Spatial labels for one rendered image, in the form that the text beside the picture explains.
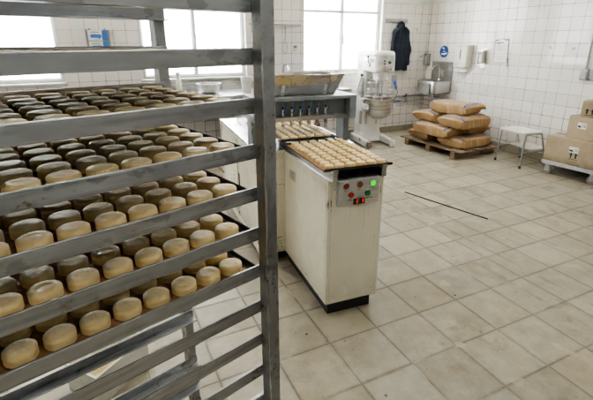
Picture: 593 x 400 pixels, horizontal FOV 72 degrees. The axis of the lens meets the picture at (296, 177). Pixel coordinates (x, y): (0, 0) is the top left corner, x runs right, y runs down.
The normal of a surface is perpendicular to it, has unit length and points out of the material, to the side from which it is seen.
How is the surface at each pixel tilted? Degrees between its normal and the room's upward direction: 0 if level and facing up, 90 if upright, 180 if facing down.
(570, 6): 90
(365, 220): 90
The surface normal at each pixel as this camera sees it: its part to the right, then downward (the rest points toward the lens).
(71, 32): 0.43, 0.29
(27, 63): 0.66, 0.24
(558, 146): -0.88, 0.14
